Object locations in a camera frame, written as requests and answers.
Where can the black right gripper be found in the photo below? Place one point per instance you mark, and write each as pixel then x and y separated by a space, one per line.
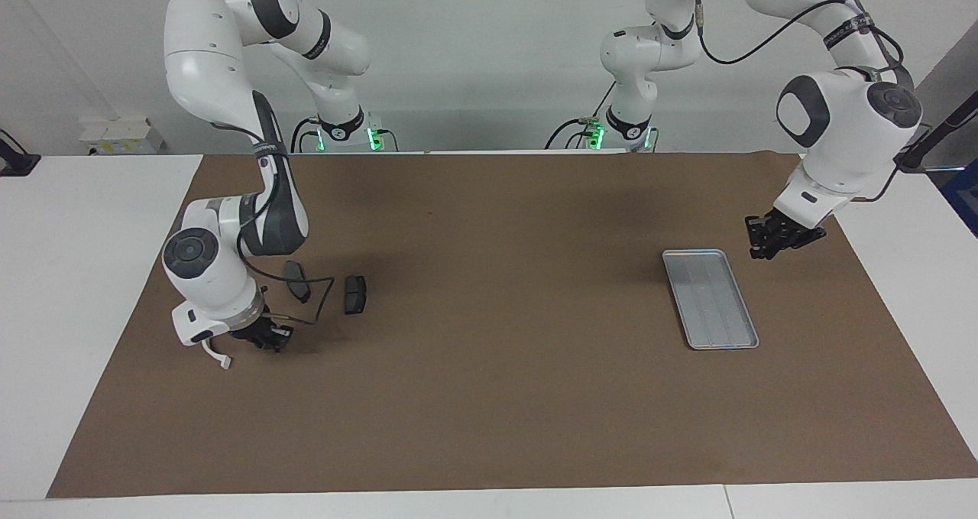
pixel 260 326

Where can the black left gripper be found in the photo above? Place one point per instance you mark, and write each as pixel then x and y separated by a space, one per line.
pixel 783 227

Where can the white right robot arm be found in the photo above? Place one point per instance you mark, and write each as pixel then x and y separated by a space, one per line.
pixel 206 267

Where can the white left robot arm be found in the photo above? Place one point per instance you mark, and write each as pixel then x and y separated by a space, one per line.
pixel 848 137

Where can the silver ribbed metal tray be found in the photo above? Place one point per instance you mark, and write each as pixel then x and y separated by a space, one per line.
pixel 710 301

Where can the dark brake pad with tab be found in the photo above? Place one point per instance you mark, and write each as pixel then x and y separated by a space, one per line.
pixel 296 282

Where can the dark rectangular brake pad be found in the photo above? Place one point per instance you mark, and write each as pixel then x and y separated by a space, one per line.
pixel 355 295

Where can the black angled pole stand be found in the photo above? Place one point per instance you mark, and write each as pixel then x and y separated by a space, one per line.
pixel 936 133

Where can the blue box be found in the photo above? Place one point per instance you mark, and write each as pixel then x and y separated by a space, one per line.
pixel 964 198

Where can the brown table mat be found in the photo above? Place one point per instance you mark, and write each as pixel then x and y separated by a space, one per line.
pixel 489 397

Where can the white power strip box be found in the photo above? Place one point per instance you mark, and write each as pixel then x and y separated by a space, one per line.
pixel 118 135

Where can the black clamp stand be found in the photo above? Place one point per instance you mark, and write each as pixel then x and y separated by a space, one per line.
pixel 15 163

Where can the white semicircular bracket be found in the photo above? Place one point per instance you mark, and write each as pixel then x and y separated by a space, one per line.
pixel 221 360

